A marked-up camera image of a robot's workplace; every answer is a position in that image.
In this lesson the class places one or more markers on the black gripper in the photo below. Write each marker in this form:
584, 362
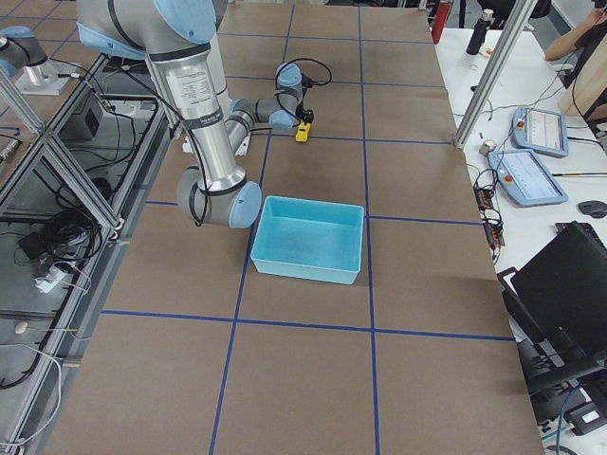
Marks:
306, 116

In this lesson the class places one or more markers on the yellow beetle toy car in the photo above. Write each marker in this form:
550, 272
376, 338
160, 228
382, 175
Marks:
303, 131

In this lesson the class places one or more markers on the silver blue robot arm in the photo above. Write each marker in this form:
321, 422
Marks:
175, 39

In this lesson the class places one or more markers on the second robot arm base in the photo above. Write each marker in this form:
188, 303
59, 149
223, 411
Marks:
22, 52

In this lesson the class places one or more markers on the light blue plastic bin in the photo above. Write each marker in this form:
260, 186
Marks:
309, 239

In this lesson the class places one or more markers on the red cylinder bottle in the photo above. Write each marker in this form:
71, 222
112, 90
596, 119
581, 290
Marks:
441, 16

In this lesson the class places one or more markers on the small silver metal cylinder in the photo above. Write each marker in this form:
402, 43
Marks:
487, 147

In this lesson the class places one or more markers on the black cylinder bottle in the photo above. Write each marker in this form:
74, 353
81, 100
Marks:
479, 32

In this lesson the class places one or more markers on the orange black connector strip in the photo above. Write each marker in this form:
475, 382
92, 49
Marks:
491, 218

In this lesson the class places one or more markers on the lower teach pendant tablet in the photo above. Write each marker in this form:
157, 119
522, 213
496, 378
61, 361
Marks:
525, 179

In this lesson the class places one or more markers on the teach pendant tablet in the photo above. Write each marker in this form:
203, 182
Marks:
543, 131
525, 179

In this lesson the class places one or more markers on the upper teach pendant tablet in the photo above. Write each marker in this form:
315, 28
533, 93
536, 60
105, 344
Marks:
543, 131

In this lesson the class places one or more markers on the seated person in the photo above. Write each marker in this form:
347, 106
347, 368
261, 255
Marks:
585, 92

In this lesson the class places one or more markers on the white power strip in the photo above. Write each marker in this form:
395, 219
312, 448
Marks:
51, 279

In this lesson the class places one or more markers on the black power adapter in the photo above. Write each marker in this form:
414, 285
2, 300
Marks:
34, 246

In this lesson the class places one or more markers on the black computer mouse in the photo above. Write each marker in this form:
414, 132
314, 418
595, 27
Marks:
594, 208

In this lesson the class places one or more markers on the black laptop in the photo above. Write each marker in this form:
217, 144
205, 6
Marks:
559, 297

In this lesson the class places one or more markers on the aluminium frame post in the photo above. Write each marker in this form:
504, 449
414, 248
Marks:
509, 36

